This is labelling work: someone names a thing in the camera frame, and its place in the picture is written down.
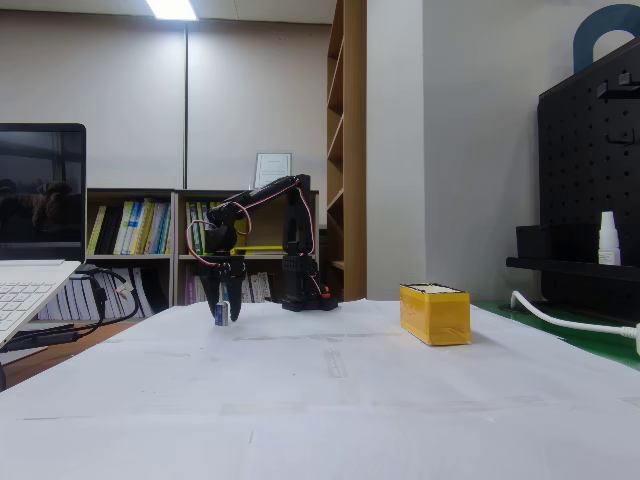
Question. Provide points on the small white dropper bottle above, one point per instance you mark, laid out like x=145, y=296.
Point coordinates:
x=609, y=245

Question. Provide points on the low wooden bookshelf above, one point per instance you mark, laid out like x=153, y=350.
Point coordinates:
x=130, y=260
x=260, y=260

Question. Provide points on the yellow spine book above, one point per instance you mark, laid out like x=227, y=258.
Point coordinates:
x=97, y=231

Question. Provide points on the blue arch shaped object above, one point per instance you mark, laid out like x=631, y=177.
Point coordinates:
x=582, y=45

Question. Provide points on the tall wooden bookshelf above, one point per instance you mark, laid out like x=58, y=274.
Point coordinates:
x=350, y=150

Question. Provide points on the black storage box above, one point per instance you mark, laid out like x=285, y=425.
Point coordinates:
x=550, y=244

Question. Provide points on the black pegboard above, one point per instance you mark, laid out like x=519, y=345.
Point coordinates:
x=585, y=175

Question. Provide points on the orange black table clamp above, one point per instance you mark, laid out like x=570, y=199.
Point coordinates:
x=325, y=293

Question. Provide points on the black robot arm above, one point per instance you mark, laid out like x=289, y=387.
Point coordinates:
x=295, y=240

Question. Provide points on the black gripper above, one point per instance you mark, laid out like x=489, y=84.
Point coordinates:
x=223, y=266

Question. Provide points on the white laptop with dark screen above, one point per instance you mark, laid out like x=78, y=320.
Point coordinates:
x=35, y=200

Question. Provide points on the yellow flat folder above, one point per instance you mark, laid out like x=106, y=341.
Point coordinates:
x=260, y=249

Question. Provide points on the white paper table cover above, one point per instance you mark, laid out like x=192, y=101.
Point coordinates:
x=320, y=400

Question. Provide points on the yellow rectangular box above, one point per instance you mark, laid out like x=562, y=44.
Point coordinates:
x=440, y=320

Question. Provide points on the rectangular ceiling light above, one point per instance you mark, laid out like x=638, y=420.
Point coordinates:
x=172, y=9

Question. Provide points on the black pegboard shelf tray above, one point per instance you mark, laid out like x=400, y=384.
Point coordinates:
x=575, y=269

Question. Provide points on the black pegboard hook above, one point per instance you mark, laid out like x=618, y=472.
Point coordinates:
x=620, y=85
x=621, y=138

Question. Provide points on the framed white document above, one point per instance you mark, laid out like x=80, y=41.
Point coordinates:
x=273, y=170

